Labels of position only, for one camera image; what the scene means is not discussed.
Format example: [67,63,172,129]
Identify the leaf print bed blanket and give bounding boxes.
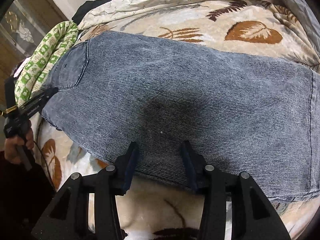
[31,0,319,239]

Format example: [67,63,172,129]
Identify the wooden glass panel door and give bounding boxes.
[0,0,67,104]

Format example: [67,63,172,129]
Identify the person left hand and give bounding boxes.
[4,127,35,165]

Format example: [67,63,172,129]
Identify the green patterned folded quilt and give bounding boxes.
[15,21,78,106]

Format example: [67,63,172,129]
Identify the grey denim jeans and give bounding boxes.
[41,31,319,202]

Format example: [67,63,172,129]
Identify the black garment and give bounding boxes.
[72,0,112,25]

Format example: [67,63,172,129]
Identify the grey quilted pillow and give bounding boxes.
[271,0,320,53]

